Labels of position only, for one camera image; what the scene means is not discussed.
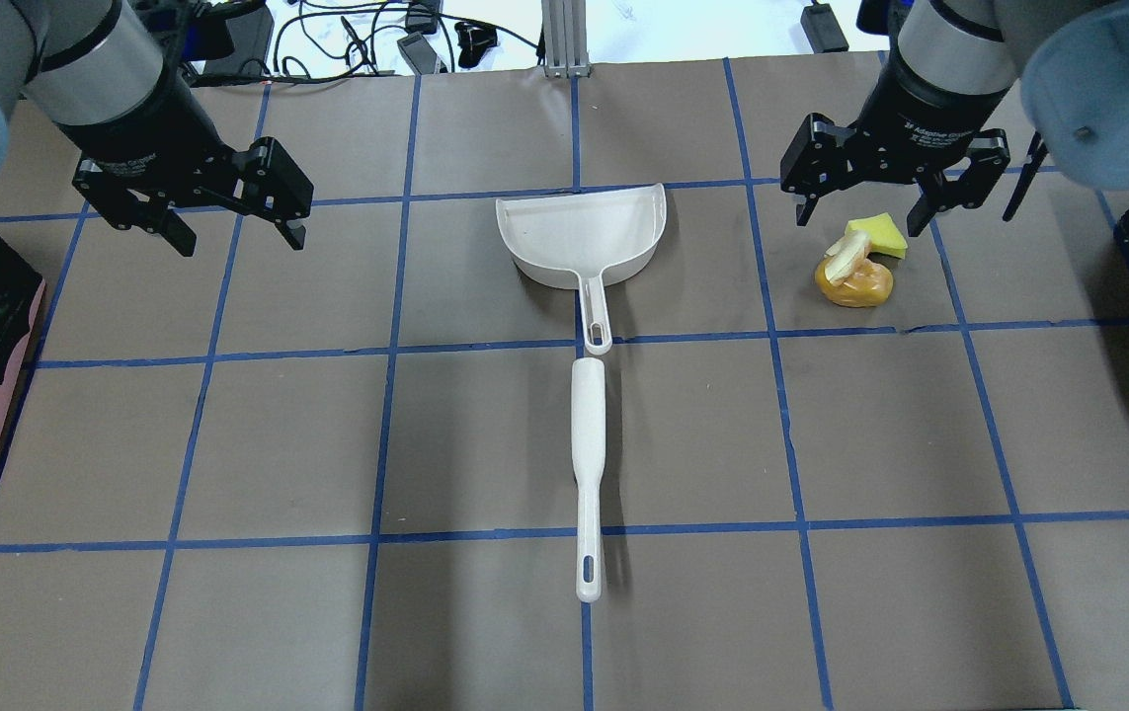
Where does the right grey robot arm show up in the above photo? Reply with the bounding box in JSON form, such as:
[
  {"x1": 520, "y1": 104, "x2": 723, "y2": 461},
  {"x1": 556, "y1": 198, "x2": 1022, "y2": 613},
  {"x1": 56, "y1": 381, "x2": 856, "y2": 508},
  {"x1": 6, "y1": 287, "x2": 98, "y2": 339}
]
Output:
[{"x1": 779, "y1": 1, "x2": 1129, "y2": 235}]

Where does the white plastic dustpan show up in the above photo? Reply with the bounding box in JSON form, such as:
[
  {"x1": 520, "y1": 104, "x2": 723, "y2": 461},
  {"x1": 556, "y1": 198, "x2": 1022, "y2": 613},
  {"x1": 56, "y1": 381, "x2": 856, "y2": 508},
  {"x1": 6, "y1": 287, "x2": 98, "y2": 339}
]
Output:
[{"x1": 495, "y1": 184, "x2": 668, "y2": 356}]

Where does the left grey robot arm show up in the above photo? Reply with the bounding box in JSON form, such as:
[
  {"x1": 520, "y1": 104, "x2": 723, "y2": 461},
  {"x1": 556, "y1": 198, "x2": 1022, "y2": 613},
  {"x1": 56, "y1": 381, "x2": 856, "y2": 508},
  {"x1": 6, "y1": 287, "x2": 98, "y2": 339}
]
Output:
[{"x1": 0, "y1": 1, "x2": 314, "y2": 256}]

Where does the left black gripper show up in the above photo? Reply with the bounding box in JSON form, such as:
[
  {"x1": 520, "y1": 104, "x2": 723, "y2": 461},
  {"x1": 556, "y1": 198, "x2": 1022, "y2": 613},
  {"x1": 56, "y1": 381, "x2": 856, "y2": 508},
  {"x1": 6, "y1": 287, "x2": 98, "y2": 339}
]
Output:
[{"x1": 72, "y1": 69, "x2": 314, "y2": 258}]

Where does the yellow sponge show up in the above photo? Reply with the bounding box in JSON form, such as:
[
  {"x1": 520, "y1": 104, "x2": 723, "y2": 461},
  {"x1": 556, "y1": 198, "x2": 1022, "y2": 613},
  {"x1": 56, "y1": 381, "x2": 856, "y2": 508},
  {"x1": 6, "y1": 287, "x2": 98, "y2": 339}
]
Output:
[{"x1": 846, "y1": 212, "x2": 909, "y2": 260}]

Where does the pale croissant piece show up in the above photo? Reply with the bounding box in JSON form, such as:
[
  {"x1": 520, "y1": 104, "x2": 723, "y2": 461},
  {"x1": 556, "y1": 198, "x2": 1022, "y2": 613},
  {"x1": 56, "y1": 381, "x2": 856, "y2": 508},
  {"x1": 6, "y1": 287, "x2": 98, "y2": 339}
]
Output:
[{"x1": 822, "y1": 230, "x2": 870, "y2": 286}]

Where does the aluminium frame post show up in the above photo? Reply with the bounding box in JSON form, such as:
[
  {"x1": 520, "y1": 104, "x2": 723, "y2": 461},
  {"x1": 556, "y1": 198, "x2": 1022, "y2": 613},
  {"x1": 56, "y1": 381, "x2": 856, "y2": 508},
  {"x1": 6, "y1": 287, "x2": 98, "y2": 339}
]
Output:
[{"x1": 541, "y1": 0, "x2": 592, "y2": 78}]

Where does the orange bread bun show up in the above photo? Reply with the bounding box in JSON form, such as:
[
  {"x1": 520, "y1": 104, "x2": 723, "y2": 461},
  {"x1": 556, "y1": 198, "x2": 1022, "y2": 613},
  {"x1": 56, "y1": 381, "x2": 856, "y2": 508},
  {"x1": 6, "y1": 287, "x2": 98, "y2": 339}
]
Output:
[{"x1": 814, "y1": 258, "x2": 895, "y2": 309}]

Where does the black power adapter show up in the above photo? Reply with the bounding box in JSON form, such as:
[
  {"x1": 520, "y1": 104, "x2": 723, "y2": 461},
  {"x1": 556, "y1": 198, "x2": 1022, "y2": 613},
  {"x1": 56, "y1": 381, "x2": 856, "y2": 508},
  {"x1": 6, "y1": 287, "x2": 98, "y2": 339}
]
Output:
[{"x1": 195, "y1": 1, "x2": 274, "y2": 87}]

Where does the white hand brush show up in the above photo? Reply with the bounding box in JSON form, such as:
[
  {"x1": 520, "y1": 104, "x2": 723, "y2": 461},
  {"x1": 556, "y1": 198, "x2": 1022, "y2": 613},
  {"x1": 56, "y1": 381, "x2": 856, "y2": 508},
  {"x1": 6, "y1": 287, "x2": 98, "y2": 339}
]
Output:
[{"x1": 570, "y1": 356, "x2": 607, "y2": 603}]

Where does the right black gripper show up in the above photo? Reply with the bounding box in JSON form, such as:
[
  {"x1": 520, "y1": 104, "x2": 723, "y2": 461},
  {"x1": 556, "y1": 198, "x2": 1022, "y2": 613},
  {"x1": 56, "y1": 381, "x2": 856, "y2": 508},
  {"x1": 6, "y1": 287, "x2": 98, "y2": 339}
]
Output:
[{"x1": 780, "y1": 59, "x2": 1010, "y2": 238}]

